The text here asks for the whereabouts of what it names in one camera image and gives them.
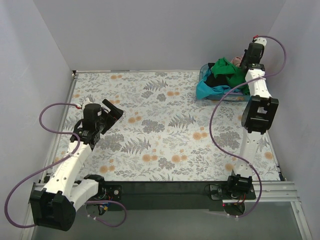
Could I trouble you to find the pink printed t shirt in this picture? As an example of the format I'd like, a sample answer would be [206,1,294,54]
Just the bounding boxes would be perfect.
[230,56,243,68]

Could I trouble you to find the purple cable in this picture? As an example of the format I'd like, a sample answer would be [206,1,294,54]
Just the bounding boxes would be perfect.
[208,35,288,218]
[4,102,127,228]

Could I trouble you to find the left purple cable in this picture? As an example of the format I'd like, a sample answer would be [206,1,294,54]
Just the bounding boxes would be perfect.
[4,102,127,228]

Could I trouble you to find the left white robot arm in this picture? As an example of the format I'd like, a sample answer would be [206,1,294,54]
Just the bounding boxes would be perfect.
[29,98,124,231]

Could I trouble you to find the floral patterned table mat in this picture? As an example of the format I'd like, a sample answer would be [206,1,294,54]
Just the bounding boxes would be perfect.
[48,71,280,182]

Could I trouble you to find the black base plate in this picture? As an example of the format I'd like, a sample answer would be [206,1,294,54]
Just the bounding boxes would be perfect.
[86,181,258,212]

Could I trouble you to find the teal t shirt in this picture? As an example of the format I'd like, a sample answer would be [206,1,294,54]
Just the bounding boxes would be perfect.
[195,80,231,100]

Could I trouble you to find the teal plastic basket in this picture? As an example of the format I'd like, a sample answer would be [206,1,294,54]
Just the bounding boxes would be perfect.
[198,63,252,103]

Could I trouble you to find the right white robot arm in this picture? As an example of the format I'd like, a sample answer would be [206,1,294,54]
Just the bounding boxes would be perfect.
[227,37,279,198]

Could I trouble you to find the aluminium frame rail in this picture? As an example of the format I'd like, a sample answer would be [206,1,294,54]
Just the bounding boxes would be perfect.
[31,181,301,203]

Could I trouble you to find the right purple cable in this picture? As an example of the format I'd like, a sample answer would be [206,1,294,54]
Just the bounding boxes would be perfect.
[208,35,288,218]

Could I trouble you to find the black t shirt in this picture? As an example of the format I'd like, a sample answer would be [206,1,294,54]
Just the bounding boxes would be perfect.
[205,74,229,88]

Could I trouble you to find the green t shirt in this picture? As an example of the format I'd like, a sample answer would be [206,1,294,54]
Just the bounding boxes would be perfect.
[208,58,245,90]

